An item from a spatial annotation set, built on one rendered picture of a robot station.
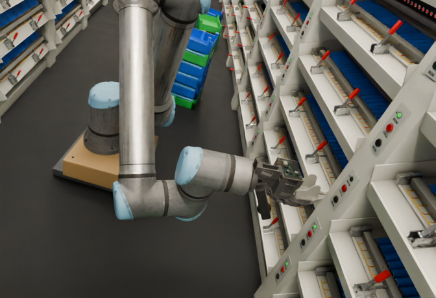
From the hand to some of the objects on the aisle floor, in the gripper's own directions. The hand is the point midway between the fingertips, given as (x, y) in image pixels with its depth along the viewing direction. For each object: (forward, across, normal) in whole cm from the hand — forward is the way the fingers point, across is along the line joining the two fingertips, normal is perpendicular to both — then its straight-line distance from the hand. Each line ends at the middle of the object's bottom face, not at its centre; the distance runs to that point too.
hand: (318, 196), depth 81 cm
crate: (-35, +137, +61) cm, 154 cm away
